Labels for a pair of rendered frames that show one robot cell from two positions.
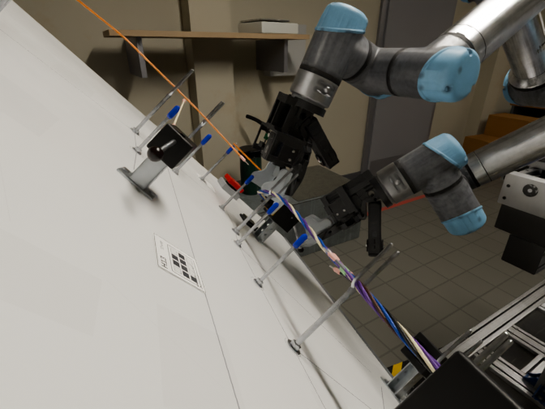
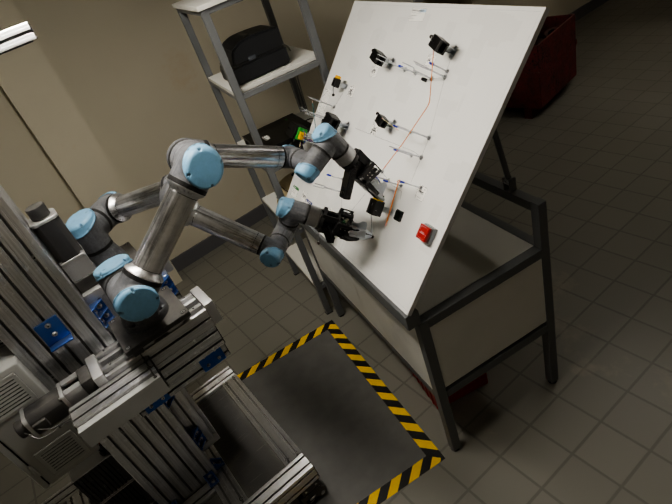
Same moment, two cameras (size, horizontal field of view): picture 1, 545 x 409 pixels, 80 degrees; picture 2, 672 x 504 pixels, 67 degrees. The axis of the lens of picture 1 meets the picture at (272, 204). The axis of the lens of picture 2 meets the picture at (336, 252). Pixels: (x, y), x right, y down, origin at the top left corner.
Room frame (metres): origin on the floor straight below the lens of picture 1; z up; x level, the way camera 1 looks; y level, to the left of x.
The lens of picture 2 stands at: (2.19, -0.07, 2.06)
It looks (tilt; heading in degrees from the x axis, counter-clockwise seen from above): 34 degrees down; 185
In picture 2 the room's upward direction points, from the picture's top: 20 degrees counter-clockwise
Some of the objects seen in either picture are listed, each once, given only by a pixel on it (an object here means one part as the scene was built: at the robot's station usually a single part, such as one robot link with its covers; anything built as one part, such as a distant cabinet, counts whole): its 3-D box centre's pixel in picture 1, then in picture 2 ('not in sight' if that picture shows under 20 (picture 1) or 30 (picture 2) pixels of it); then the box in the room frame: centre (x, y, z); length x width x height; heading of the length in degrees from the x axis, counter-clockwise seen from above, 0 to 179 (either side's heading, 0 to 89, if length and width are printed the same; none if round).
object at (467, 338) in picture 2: not in sight; (409, 256); (0.25, 0.08, 0.60); 1.17 x 0.58 x 0.40; 20
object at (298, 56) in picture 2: not in sight; (294, 156); (-0.58, -0.35, 0.92); 0.61 x 0.50 x 1.85; 20
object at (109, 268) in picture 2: not in sight; (120, 279); (0.89, -0.83, 1.33); 0.13 x 0.12 x 0.14; 30
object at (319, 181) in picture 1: (284, 180); not in sight; (2.44, -0.09, 0.47); 1.00 x 0.78 x 0.94; 119
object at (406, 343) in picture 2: not in sight; (386, 318); (0.61, -0.11, 0.60); 0.55 x 0.03 x 0.39; 20
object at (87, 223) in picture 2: not in sight; (87, 230); (0.45, -1.09, 1.33); 0.13 x 0.12 x 0.14; 160
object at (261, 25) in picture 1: (268, 27); not in sight; (2.63, 0.03, 1.56); 0.35 x 0.33 x 0.09; 120
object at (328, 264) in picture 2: not in sight; (331, 262); (0.10, -0.29, 0.60); 0.55 x 0.02 x 0.39; 20
